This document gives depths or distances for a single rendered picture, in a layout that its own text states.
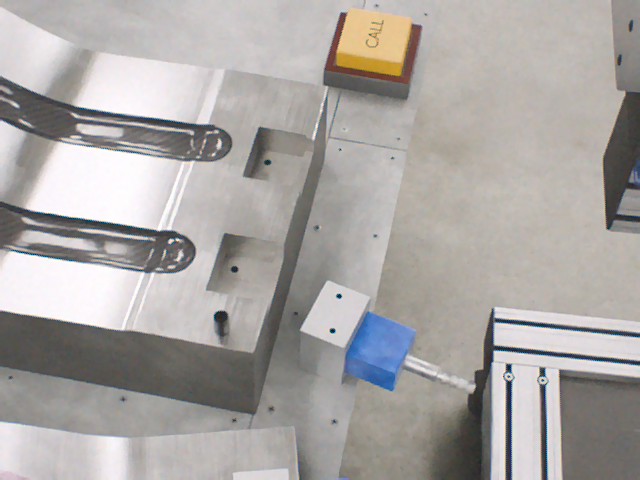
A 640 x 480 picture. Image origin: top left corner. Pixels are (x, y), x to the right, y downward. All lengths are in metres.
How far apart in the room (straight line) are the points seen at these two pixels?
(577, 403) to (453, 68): 0.86
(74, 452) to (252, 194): 0.23
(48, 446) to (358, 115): 0.44
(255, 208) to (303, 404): 0.15
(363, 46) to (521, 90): 1.19
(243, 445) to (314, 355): 0.10
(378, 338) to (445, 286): 1.07
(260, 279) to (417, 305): 1.05
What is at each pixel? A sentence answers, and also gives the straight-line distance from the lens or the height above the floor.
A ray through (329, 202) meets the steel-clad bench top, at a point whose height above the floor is 0.80.
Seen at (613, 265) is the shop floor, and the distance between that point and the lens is 2.02.
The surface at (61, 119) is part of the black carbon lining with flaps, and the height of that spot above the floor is 0.88.
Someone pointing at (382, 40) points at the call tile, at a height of 0.84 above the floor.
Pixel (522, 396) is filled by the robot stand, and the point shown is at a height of 0.23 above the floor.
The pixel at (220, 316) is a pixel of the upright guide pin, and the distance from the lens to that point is 0.81.
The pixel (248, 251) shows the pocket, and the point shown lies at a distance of 0.88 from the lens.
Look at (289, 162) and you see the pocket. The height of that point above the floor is 0.86.
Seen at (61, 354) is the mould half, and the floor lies 0.84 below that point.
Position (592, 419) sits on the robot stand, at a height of 0.21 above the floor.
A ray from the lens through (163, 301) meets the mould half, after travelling 0.83.
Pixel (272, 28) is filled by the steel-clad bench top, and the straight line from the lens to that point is 1.14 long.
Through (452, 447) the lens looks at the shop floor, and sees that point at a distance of 1.79.
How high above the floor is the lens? 1.58
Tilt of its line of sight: 53 degrees down
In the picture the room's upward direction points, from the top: 3 degrees clockwise
